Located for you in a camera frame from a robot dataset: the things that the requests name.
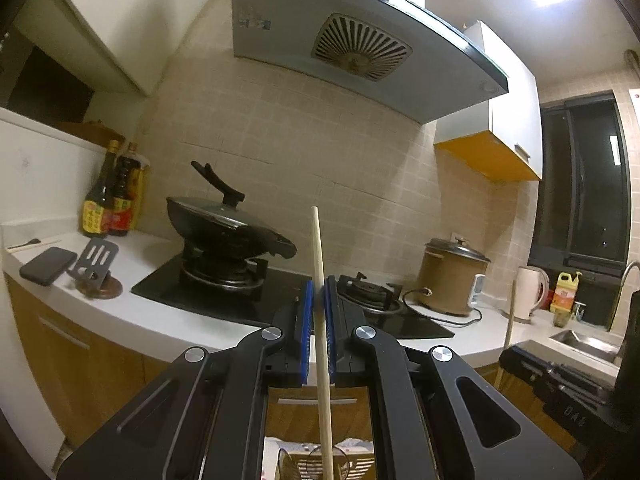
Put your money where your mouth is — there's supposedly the wide dark sauce bottle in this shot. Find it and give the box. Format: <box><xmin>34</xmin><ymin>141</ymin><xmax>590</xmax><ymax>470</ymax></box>
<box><xmin>109</xmin><ymin>142</ymin><xmax>151</xmax><ymax>237</ymax></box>

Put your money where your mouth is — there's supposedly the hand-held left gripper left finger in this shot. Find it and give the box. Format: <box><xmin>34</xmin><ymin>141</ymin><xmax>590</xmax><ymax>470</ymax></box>
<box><xmin>56</xmin><ymin>280</ymin><xmax>317</xmax><ymax>480</ymax></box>

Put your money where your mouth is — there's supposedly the wooden chopstick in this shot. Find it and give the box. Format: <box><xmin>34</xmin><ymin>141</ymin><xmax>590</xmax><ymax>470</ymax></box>
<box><xmin>496</xmin><ymin>280</ymin><xmax>517</xmax><ymax>391</ymax></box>
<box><xmin>310</xmin><ymin>206</ymin><xmax>335</xmax><ymax>480</ymax></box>

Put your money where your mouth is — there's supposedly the translucent grey spoon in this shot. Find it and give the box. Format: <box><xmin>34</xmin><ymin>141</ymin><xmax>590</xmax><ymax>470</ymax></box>
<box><xmin>307</xmin><ymin>446</ymin><xmax>352</xmax><ymax>480</ymax></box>

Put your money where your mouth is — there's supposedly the black wok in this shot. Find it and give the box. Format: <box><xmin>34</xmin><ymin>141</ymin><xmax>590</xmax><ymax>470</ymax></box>
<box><xmin>166</xmin><ymin>195</ymin><xmax>297</xmax><ymax>263</ymax></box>

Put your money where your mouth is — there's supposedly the black power cable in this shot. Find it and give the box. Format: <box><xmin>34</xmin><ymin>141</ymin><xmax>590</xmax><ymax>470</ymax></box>
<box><xmin>402</xmin><ymin>287</ymin><xmax>483</xmax><ymax>325</ymax></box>

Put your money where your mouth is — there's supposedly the thin stick with dark tip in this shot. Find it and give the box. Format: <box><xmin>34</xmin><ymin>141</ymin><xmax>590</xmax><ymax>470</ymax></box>
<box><xmin>5</xmin><ymin>238</ymin><xmax>63</xmax><ymax>252</ymax></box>

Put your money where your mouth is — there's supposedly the grey slotted spatula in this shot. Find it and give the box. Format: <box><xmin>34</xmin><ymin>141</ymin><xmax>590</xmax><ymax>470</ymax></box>
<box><xmin>65</xmin><ymin>237</ymin><xmax>120</xmax><ymax>281</ymax></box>

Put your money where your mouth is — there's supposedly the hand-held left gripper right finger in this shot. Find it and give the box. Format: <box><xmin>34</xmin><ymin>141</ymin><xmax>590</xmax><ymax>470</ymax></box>
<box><xmin>324</xmin><ymin>275</ymin><xmax>585</xmax><ymax>480</ymax></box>

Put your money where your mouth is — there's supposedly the glass wok lid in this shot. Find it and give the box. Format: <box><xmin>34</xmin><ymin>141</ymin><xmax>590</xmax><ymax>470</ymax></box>
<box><xmin>167</xmin><ymin>161</ymin><xmax>247</xmax><ymax>228</ymax></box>

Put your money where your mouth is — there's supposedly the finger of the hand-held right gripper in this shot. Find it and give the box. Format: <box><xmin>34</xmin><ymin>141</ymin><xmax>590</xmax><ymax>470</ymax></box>
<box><xmin>534</xmin><ymin>384</ymin><xmax>637</xmax><ymax>434</ymax></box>
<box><xmin>499</xmin><ymin>344</ymin><xmax>617</xmax><ymax>392</ymax></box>

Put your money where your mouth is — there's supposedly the grey range hood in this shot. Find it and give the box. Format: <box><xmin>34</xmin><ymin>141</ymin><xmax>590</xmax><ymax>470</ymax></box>
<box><xmin>231</xmin><ymin>0</ymin><xmax>509</xmax><ymax>124</ymax></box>

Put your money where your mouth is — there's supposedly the white electric kettle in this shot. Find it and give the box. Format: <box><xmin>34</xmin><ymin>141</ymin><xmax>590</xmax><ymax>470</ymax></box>
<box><xmin>514</xmin><ymin>266</ymin><xmax>549</xmax><ymax>322</ymax></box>

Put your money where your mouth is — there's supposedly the yellow detergent bottle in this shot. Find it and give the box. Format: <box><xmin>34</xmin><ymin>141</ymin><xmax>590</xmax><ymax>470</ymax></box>
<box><xmin>550</xmin><ymin>271</ymin><xmax>583</xmax><ymax>313</ymax></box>

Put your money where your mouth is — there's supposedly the tan slatted plastic basket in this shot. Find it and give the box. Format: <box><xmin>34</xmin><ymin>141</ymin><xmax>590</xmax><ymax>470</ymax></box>
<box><xmin>274</xmin><ymin>442</ymin><xmax>376</xmax><ymax>480</ymax></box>

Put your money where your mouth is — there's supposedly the long wooden base cabinet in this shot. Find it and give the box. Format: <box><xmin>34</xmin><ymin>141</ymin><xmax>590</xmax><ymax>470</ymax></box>
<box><xmin>4</xmin><ymin>270</ymin><xmax>373</xmax><ymax>461</ymax></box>

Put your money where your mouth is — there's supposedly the dark window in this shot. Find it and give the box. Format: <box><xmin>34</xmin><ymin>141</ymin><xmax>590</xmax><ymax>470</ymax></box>
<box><xmin>529</xmin><ymin>91</ymin><xmax>633</xmax><ymax>328</ymax></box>

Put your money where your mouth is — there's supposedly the round wooden stand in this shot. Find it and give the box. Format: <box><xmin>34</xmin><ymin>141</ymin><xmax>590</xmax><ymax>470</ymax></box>
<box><xmin>77</xmin><ymin>272</ymin><xmax>124</xmax><ymax>301</ymax></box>

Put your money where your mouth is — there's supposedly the steel sink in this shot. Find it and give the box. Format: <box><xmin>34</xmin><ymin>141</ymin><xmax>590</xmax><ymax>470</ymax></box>
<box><xmin>547</xmin><ymin>327</ymin><xmax>621</xmax><ymax>363</ymax></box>

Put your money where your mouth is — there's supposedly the brown rice cooker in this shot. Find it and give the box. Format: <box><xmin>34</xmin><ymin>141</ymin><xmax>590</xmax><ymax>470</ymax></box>
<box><xmin>417</xmin><ymin>237</ymin><xmax>491</xmax><ymax>316</ymax></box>

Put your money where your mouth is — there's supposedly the tall dark sauce bottle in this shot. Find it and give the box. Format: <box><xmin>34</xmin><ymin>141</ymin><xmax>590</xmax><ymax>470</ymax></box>
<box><xmin>82</xmin><ymin>140</ymin><xmax>121</xmax><ymax>238</ymax></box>

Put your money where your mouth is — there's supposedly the black smartphone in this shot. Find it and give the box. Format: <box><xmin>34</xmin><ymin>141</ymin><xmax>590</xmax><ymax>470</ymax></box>
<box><xmin>20</xmin><ymin>247</ymin><xmax>76</xmax><ymax>287</ymax></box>

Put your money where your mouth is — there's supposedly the white and orange wall cabinet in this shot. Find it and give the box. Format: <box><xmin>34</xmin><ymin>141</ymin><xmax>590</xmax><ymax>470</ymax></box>
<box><xmin>434</xmin><ymin>20</ymin><xmax>544</xmax><ymax>182</ymax></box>

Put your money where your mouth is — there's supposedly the metal faucet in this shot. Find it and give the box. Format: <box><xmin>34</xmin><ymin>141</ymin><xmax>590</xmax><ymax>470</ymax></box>
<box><xmin>607</xmin><ymin>260</ymin><xmax>640</xmax><ymax>331</ymax></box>

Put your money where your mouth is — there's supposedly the black gas stove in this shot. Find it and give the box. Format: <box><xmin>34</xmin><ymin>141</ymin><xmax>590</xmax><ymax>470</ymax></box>
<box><xmin>131</xmin><ymin>252</ymin><xmax>456</xmax><ymax>341</ymax></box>

